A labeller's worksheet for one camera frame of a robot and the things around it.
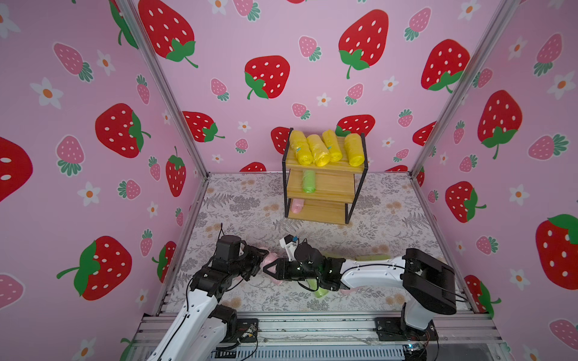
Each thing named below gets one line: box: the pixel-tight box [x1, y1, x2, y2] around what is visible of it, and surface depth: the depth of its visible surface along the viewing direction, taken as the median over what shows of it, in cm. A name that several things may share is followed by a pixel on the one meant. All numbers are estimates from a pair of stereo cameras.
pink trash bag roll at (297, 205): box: [291, 198, 305, 215], surface depth 103 cm
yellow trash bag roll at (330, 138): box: [322, 129, 343, 163], surface depth 80 cm
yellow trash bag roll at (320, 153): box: [307, 133, 331, 167], surface depth 77 cm
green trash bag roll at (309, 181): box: [302, 169, 317, 194], surface depth 92 cm
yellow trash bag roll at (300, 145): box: [289, 130, 314, 167], surface depth 78 cm
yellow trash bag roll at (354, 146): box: [343, 133, 366, 167], surface depth 78 cm
